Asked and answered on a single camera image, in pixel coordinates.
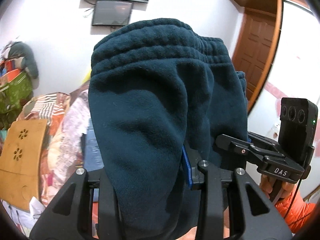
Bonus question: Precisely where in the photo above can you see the orange sleeve forearm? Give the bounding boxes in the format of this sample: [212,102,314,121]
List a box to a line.
[275,187,316,234]

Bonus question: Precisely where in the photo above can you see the green patterned storage bag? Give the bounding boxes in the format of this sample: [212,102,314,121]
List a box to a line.
[1,72,33,129]

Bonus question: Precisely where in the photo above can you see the dark teal fleece pants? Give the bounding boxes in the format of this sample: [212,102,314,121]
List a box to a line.
[88,18,247,239]

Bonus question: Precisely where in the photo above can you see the small dark wall monitor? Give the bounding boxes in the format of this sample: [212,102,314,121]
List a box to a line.
[92,0,133,27]

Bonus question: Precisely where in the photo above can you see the printed newspaper-pattern bedspread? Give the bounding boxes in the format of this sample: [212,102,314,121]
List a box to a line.
[18,81,91,206]

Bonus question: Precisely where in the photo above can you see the folded blue jeans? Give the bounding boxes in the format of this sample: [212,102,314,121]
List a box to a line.
[84,119,104,171]

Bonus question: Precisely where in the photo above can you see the bamboo folding lap table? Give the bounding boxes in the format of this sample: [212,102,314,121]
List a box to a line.
[0,119,47,211]

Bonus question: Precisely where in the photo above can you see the brown wooden door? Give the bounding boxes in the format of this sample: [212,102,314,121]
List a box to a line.
[232,8,280,112]

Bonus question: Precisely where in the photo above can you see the person's right hand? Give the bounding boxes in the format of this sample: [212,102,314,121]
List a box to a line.
[259,173,297,204]

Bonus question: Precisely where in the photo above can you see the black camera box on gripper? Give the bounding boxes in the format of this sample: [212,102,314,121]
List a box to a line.
[278,97,318,167]

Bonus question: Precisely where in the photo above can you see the grey-green plush toy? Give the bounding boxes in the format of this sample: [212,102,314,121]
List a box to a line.
[7,42,39,79]

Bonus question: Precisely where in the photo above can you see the white crumpled cloth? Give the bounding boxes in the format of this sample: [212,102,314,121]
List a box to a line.
[1,197,46,237]

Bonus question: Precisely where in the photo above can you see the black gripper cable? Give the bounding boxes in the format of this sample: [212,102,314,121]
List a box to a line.
[283,144,316,219]

